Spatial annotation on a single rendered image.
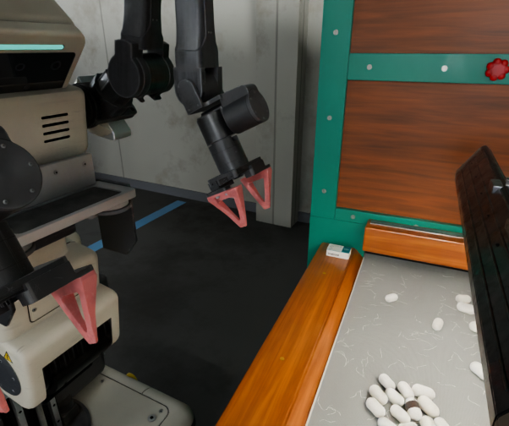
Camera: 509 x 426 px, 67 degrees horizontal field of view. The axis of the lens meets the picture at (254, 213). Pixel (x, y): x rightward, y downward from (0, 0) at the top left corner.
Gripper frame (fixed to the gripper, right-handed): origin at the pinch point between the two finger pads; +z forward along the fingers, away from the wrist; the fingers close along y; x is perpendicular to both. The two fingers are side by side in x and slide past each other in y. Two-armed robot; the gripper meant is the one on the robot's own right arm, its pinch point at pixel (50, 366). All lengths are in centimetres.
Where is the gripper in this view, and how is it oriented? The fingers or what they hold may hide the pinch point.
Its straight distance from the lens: 45.3
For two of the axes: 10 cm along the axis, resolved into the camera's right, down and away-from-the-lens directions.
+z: 4.0, 9.0, 1.6
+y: 4.6, -3.5, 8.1
